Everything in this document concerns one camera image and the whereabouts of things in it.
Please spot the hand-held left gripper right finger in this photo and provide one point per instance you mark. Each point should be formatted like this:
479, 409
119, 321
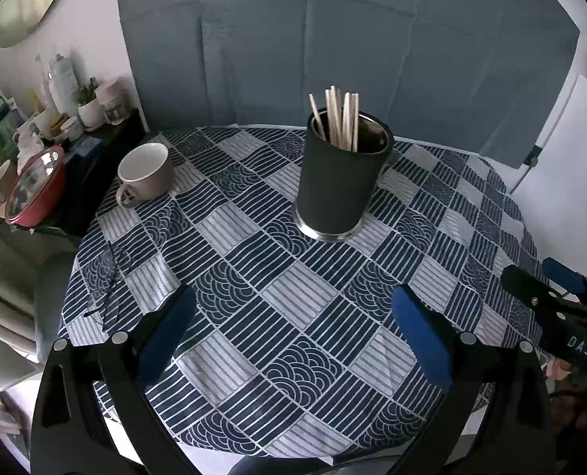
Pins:
422, 347

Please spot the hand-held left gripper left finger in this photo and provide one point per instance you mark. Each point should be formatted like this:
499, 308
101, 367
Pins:
167, 337

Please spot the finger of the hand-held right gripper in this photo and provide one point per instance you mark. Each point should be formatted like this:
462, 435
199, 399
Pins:
565, 275
526, 283

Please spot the black cylindrical utensil holder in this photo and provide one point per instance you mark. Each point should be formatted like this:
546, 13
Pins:
338, 193

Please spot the bunch of wooden chopsticks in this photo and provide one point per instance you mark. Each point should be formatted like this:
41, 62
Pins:
333, 114

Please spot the person's right hand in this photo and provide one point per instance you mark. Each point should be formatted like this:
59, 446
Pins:
558, 371

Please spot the black thin-framed eyeglasses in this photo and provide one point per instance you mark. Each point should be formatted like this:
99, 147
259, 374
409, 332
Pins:
90, 313

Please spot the blue patterned tablecloth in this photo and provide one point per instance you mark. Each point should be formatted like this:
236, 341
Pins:
283, 307

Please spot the black power plug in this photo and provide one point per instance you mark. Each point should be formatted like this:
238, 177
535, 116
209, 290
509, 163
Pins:
533, 156

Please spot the beige ceramic mug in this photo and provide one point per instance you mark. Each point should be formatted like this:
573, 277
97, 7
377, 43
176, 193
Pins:
147, 173

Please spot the dark side cabinet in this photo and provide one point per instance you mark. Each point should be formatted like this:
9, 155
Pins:
91, 183

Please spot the red pot with glass lid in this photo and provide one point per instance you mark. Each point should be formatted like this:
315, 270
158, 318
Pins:
39, 198

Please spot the small plant in white pot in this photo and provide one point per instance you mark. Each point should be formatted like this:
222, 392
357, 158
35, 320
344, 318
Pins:
92, 111

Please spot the glass jar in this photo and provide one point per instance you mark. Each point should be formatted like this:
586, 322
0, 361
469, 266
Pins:
114, 104

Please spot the white cup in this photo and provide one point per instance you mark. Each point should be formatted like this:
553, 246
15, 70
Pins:
40, 124

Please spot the grey hanging backdrop cloth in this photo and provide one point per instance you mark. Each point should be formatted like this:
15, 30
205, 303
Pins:
323, 34

